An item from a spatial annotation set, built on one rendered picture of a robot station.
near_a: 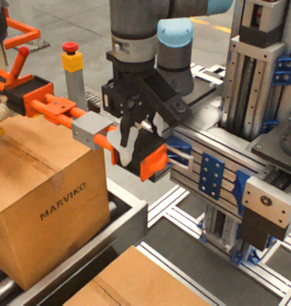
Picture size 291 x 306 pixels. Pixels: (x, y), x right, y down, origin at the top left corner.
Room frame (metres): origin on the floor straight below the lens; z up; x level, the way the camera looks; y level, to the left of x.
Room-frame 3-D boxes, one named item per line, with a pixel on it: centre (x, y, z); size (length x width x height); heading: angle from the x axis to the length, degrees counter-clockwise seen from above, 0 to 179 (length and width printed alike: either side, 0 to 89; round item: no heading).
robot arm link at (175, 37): (1.20, -0.10, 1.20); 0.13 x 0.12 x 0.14; 178
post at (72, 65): (1.55, 0.32, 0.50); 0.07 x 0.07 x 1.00; 47
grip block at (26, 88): (0.81, 0.28, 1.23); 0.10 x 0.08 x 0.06; 141
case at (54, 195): (1.03, 0.50, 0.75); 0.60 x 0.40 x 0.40; 51
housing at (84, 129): (0.68, 0.11, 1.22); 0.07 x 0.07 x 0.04; 51
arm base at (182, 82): (1.20, -0.10, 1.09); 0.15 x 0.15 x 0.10
